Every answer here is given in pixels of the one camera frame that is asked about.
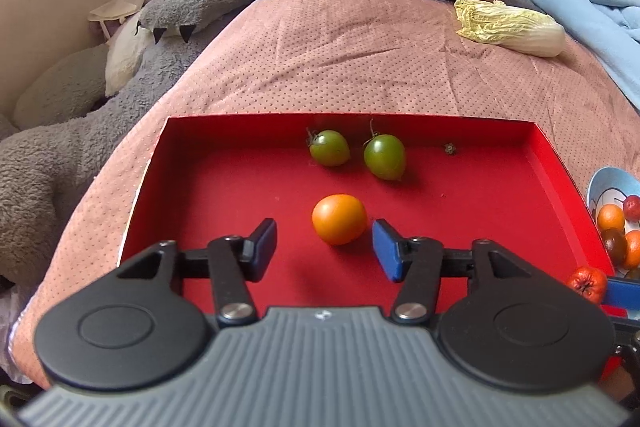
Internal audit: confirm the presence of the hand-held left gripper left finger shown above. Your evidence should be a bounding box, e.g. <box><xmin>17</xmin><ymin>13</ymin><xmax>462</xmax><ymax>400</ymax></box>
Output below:
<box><xmin>117</xmin><ymin>217</ymin><xmax>278</xmax><ymax>324</ymax></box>

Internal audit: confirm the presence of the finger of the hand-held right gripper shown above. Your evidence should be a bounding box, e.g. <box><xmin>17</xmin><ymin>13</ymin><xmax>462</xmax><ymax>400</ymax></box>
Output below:
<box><xmin>602</xmin><ymin>278</ymin><xmax>640</xmax><ymax>309</ymax></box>
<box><xmin>612</xmin><ymin>317</ymin><xmax>640</xmax><ymax>378</ymax></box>

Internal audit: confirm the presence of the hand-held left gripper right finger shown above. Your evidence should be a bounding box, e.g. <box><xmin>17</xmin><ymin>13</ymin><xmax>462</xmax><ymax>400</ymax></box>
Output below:
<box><xmin>372</xmin><ymin>218</ymin><xmax>533</xmax><ymax>324</ymax></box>

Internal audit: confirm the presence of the red-orange tomato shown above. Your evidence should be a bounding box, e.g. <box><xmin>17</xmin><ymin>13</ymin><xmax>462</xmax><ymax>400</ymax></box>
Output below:
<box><xmin>566</xmin><ymin>266</ymin><xmax>609</xmax><ymax>306</ymax></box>

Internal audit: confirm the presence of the orange mandarin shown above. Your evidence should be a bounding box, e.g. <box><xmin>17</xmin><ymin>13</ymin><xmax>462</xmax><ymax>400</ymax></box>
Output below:
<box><xmin>597</xmin><ymin>203</ymin><xmax>627</xmax><ymax>232</ymax></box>
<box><xmin>622</xmin><ymin>229</ymin><xmax>640</xmax><ymax>270</ymax></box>

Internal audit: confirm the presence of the dark purple round fruit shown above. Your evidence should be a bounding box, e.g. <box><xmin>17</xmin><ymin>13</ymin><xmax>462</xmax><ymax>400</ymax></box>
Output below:
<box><xmin>600</xmin><ymin>228</ymin><xmax>628</xmax><ymax>268</ymax></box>

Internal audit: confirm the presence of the small orange tomato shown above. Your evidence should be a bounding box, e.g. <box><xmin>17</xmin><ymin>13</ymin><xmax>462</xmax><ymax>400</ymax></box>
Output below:
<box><xmin>312</xmin><ymin>193</ymin><xmax>368</xmax><ymax>246</ymax></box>

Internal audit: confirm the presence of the red shallow tray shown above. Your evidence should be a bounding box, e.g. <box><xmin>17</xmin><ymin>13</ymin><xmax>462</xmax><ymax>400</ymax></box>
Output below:
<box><xmin>116</xmin><ymin>112</ymin><xmax>631</xmax><ymax>388</ymax></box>

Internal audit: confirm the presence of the light blue printed bowl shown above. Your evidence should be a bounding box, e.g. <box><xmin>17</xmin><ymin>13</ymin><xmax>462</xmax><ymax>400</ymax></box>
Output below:
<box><xmin>586</xmin><ymin>167</ymin><xmax>640</xmax><ymax>280</ymax></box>

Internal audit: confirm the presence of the green tomato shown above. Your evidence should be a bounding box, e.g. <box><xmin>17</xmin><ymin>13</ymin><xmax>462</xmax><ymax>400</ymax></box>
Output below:
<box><xmin>363</xmin><ymin>119</ymin><xmax>407</xmax><ymax>182</ymax></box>
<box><xmin>306</xmin><ymin>128</ymin><xmax>351</xmax><ymax>168</ymax></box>

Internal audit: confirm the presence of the pink dotted bedspread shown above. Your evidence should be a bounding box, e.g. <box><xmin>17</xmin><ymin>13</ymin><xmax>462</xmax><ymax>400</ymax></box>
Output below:
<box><xmin>15</xmin><ymin>0</ymin><xmax>640</xmax><ymax>388</ymax></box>

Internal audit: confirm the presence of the napa cabbage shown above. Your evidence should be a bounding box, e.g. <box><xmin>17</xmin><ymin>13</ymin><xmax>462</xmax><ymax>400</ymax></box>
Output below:
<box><xmin>454</xmin><ymin>0</ymin><xmax>567</xmax><ymax>58</ymax></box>

